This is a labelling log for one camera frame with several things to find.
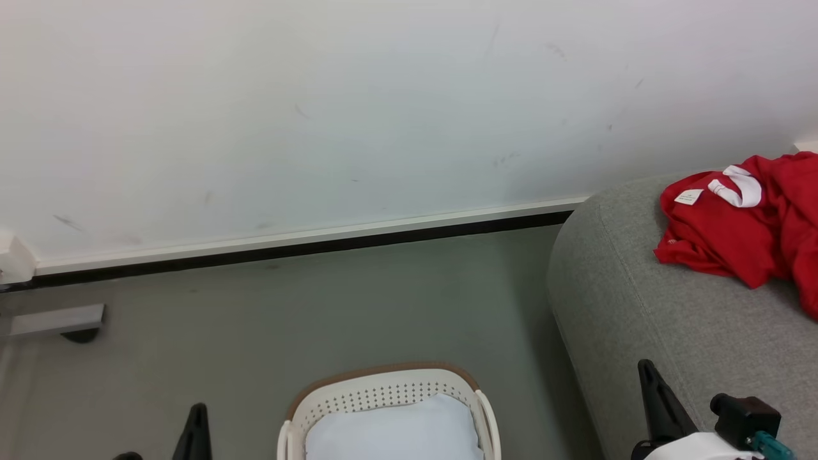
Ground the teal connector plug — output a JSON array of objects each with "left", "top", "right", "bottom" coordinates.
[{"left": 749, "top": 431, "right": 796, "bottom": 460}]

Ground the grey fabric sofa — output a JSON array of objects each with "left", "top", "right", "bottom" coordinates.
[{"left": 546, "top": 172, "right": 818, "bottom": 460}]

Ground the white and black skirting board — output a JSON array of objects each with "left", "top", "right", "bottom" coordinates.
[{"left": 0, "top": 197, "right": 589, "bottom": 288}]

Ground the white corner trim block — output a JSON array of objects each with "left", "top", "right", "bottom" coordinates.
[{"left": 0, "top": 231, "right": 39, "bottom": 285}]

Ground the white perforated laundry basket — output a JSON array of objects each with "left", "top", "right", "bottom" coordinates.
[{"left": 277, "top": 362, "right": 502, "bottom": 460}]

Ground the grey metal bracket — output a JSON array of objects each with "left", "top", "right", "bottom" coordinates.
[{"left": 0, "top": 303, "right": 106, "bottom": 344}]

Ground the light blue cloth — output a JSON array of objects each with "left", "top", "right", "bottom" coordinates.
[{"left": 305, "top": 393, "right": 484, "bottom": 460}]

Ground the red and white garment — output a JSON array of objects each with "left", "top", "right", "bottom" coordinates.
[{"left": 653, "top": 151, "right": 818, "bottom": 320}]

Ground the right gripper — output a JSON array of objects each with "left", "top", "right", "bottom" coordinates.
[{"left": 631, "top": 359, "right": 768, "bottom": 460}]

